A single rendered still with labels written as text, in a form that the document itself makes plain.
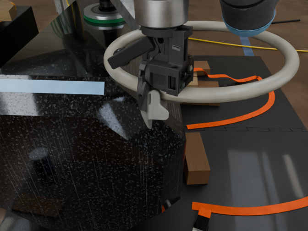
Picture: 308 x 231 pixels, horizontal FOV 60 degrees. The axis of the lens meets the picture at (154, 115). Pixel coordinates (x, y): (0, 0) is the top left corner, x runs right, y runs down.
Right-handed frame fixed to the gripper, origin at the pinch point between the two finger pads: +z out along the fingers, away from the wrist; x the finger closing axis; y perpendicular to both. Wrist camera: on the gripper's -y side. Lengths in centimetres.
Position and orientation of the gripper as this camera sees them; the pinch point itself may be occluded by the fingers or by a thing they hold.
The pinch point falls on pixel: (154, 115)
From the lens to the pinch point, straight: 58.3
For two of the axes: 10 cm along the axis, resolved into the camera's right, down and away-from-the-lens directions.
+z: 0.2, 8.2, 5.7
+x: 5.1, -5.0, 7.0
